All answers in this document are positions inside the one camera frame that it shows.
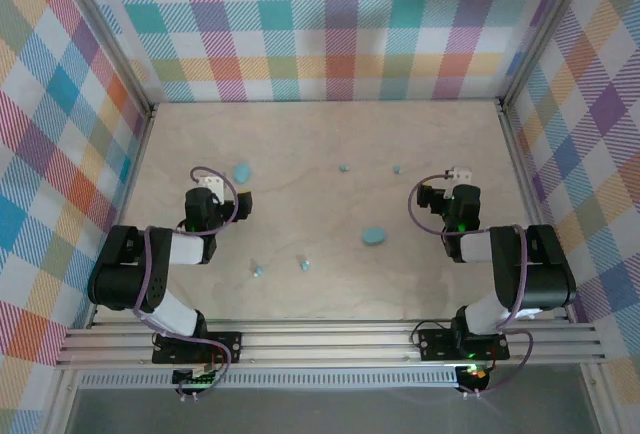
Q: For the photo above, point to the grey metal sheet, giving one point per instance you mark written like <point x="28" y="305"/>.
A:
<point x="325" y="411"/>

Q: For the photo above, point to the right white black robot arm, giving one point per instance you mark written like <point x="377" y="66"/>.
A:
<point x="545" y="274"/>

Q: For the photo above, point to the light blue earbud charging case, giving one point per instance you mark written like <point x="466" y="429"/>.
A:
<point x="373" y="236"/>
<point x="242" y="173"/>

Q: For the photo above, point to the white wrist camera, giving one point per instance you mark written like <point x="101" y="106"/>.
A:
<point x="214" y="184"/>
<point x="460" y="174"/>

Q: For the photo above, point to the aluminium table edge rail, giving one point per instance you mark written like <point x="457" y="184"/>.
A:
<point x="526" y="189"/>
<point x="129" y="189"/>

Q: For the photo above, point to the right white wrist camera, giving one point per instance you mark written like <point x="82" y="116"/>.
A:
<point x="460" y="174"/>

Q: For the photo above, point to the orange lit control board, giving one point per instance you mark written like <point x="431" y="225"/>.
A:
<point x="475" y="376"/>

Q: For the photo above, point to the aluminium frame post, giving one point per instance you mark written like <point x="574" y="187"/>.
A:
<point x="57" y="404"/>
<point x="102" y="29"/>
<point x="597" y="404"/>
<point x="546" y="29"/>

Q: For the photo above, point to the green lit control board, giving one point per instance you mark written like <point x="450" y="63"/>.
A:
<point x="195" y="379"/>

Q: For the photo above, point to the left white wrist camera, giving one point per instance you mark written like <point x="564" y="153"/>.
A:
<point x="214" y="184"/>

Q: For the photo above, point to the plaid checkered cloth panel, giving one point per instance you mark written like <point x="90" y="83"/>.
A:
<point x="30" y="154"/>
<point x="600" y="154"/>
<point x="320" y="29"/>

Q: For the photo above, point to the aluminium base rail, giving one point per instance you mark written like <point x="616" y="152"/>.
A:
<point x="325" y="344"/>

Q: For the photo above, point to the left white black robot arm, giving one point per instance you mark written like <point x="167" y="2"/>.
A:
<point x="120" y="279"/>

